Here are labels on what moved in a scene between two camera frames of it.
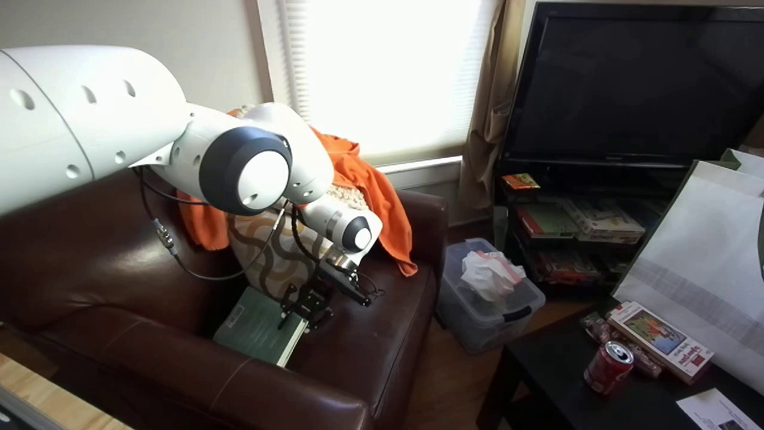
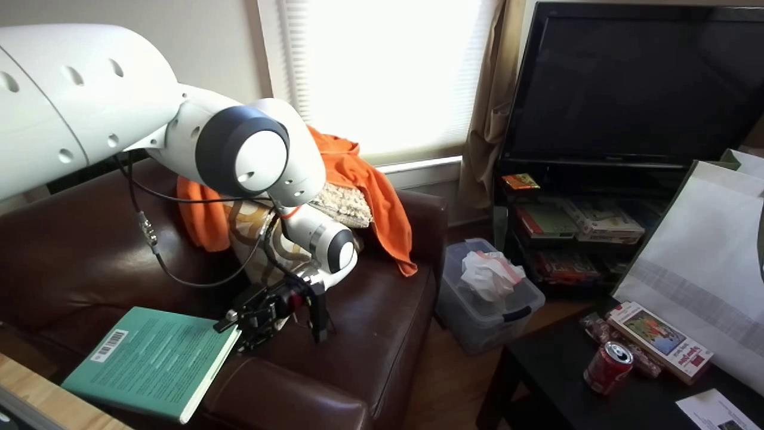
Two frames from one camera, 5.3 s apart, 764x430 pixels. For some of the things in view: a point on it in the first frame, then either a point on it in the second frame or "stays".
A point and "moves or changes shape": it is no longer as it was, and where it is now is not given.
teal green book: x=255 y=325 moves or changes shape
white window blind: x=399 y=80 stays
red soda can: x=607 y=367 stays
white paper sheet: x=712 y=409 stays
